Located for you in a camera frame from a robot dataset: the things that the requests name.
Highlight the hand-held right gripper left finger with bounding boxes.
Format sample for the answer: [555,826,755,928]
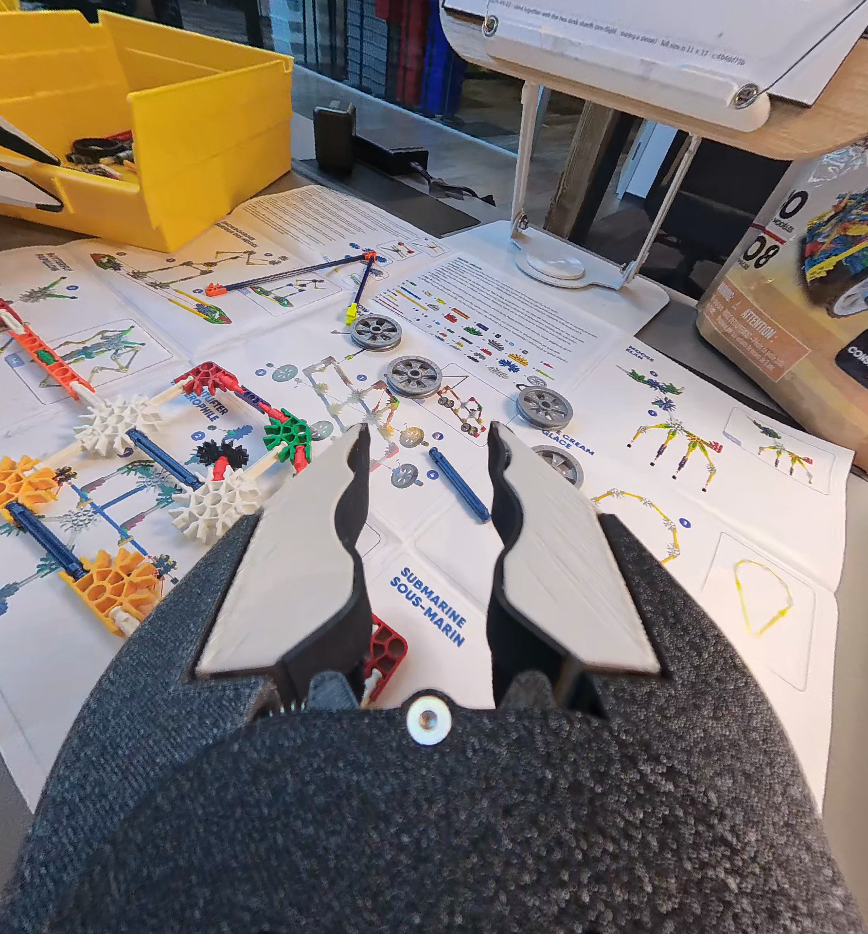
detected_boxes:
[194,427,375,704]

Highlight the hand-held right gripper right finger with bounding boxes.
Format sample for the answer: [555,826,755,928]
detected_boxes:
[485,422,662,704]

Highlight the pile of colourful construction pieces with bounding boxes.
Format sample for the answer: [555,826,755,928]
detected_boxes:
[67,132,136,179]

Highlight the red plastic connector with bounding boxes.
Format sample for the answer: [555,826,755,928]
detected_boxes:
[364,613,410,701]

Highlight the short blue plastic rod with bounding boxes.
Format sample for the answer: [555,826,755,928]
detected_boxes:
[428,446,490,523]

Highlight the yellow plastic parts bin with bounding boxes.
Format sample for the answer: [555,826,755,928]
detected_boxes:
[0,8,296,252]

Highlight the grey plastic spoked wheel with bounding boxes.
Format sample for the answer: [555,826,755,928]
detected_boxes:
[350,313,404,353]
[533,446,584,487]
[385,355,443,399]
[516,384,575,430]

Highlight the large fold-out instruction sheet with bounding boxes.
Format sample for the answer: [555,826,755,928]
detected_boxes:
[0,183,855,811]

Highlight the colourful rod and connector model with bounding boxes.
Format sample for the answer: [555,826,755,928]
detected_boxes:
[0,297,315,636]

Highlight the parts list instruction sheet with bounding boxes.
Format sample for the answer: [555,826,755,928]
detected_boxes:
[373,251,620,388]

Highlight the white document stand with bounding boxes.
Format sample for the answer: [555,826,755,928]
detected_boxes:
[442,0,868,337]

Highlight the blue rods with small connectors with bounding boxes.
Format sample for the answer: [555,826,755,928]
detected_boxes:
[204,249,381,325]

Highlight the brown construction set bag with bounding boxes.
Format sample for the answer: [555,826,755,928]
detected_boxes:
[697,125,868,475]

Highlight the black power adapter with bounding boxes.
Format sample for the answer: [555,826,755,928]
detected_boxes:
[315,100,357,179]

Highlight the black power brick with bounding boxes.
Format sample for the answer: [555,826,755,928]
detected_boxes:
[354,135,435,170]

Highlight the printed paper on stand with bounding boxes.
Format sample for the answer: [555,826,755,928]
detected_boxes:
[442,0,868,110]

